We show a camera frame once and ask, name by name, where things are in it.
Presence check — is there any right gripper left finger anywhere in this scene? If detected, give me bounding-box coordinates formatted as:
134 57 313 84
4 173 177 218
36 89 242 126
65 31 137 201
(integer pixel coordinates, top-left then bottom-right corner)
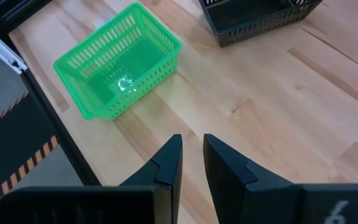
0 133 183 224

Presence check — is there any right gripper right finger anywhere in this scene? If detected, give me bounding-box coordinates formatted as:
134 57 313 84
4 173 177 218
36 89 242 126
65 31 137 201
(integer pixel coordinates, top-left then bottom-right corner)
203 133 358 224

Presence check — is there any green slotted plastic basket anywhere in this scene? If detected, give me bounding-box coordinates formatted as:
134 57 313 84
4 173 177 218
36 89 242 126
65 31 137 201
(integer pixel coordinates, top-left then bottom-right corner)
53 2 183 121

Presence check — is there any black slotted plastic basket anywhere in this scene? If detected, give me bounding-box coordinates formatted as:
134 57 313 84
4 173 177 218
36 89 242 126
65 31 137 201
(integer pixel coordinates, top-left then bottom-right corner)
198 0 324 48

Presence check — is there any black mat with orange stripes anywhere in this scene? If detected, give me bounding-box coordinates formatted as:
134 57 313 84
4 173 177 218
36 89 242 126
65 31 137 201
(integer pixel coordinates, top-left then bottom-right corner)
0 91 58 218

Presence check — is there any black aluminium rig frame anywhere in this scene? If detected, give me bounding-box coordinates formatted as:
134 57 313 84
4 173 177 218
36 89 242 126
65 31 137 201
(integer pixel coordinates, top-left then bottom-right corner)
0 0 101 187

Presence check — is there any silver aluminium bracket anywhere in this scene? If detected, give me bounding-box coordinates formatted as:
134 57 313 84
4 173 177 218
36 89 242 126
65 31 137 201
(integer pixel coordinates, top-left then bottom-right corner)
0 21 28 75

